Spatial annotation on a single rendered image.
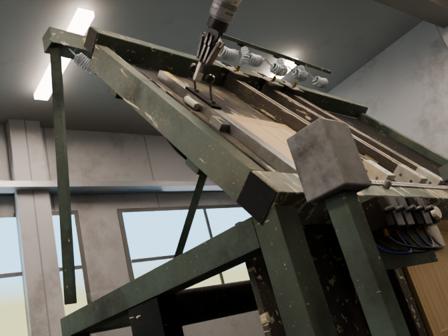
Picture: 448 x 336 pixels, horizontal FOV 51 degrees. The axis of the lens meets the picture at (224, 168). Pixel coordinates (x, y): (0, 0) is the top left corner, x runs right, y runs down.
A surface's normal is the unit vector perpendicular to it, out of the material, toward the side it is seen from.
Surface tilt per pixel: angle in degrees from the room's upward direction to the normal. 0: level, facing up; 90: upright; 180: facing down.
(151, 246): 90
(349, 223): 90
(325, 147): 90
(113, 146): 90
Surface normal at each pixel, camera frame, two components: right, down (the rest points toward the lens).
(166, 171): 0.56, -0.43
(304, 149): -0.73, -0.06
